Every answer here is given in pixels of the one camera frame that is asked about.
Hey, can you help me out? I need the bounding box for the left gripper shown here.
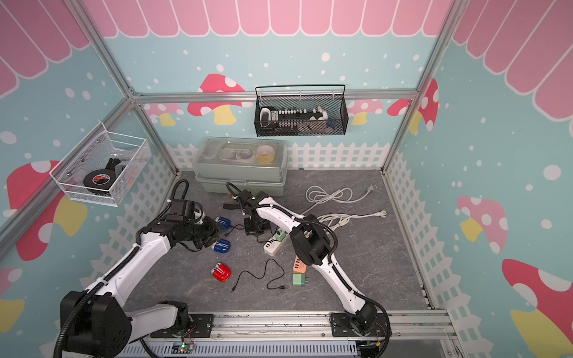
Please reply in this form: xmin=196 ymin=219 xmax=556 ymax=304
xmin=183 ymin=215 xmax=227 ymax=249

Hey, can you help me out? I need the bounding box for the black usb cable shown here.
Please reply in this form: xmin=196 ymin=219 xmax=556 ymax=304
xmin=230 ymin=257 xmax=289 ymax=292
xmin=223 ymin=221 xmax=252 ymax=238

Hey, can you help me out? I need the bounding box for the green adapter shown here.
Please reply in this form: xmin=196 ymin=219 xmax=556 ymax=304
xmin=273 ymin=229 xmax=287 ymax=243
xmin=292 ymin=273 xmax=306 ymax=286

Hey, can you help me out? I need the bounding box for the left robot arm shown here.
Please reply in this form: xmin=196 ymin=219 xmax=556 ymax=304
xmin=53 ymin=195 xmax=219 ymax=357

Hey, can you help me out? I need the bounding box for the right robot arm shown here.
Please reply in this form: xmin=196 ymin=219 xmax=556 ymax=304
xmin=225 ymin=182 xmax=392 ymax=337

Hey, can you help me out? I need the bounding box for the white power strip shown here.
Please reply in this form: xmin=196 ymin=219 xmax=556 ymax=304
xmin=264 ymin=235 xmax=287 ymax=257

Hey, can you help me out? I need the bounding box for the orange power strip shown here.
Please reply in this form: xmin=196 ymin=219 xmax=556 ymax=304
xmin=293 ymin=257 xmax=307 ymax=274

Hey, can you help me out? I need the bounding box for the green translucent storage box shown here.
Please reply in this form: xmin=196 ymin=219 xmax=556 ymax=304
xmin=192 ymin=137 xmax=288 ymax=197

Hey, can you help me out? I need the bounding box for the green adapter front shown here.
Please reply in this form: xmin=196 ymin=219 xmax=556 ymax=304
xmin=292 ymin=273 xmax=306 ymax=286

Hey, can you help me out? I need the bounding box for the black tape roll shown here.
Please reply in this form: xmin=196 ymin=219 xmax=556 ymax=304
xmin=83 ymin=169 xmax=116 ymax=195

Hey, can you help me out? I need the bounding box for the black USB cable front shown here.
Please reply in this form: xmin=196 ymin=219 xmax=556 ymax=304
xmin=230 ymin=257 xmax=289 ymax=292

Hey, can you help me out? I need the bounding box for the white power cord rear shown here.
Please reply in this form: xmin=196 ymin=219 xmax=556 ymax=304
xmin=298 ymin=183 xmax=376 ymax=216

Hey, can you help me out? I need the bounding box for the white power cord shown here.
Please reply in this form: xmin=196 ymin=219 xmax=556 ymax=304
xmin=298 ymin=183 xmax=376 ymax=216
xmin=318 ymin=209 xmax=389 ymax=231

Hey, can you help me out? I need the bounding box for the white power cord front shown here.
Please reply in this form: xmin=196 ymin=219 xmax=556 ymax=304
xmin=318 ymin=209 xmax=389 ymax=231

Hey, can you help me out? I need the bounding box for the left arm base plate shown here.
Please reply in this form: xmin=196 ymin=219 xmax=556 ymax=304
xmin=150 ymin=313 xmax=214 ymax=340

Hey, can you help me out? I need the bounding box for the white wire basket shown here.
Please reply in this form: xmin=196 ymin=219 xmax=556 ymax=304
xmin=50 ymin=123 xmax=152 ymax=207

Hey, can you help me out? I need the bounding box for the black wire mesh basket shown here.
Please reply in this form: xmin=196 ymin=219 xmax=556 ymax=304
xmin=254 ymin=84 xmax=349 ymax=137

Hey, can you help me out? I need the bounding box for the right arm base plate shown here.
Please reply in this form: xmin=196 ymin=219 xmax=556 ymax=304
xmin=329 ymin=313 xmax=392 ymax=338

